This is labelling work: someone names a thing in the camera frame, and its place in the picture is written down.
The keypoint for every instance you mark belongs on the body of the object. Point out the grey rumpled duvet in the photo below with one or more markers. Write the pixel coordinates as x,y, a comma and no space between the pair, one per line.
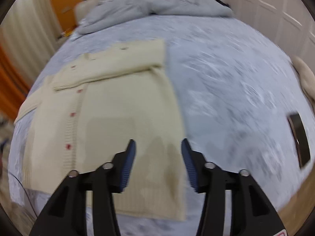
109,13

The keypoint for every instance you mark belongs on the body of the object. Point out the black smartphone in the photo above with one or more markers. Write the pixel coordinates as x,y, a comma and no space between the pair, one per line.
300,138

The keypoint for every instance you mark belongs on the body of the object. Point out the beige folded garment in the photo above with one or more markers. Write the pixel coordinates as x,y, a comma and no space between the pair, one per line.
306,77

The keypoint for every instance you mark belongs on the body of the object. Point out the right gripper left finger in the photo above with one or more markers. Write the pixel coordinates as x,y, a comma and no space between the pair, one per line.
65,211

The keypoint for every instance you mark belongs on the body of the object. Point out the orange curtain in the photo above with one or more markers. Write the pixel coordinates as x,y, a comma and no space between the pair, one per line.
13,88

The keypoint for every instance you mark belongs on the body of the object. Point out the blue butterfly bedspread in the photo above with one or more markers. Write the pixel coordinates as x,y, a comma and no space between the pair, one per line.
235,88

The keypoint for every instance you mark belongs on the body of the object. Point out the white wardrobe doors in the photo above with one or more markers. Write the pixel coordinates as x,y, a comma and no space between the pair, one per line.
287,23

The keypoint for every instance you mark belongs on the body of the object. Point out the cream curtain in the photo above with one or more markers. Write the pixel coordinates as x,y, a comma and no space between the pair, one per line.
30,32

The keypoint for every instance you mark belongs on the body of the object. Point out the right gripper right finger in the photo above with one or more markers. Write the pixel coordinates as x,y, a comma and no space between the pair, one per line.
231,199

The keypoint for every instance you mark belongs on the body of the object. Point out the cream knit cardigan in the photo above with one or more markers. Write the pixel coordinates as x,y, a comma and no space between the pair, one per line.
92,108

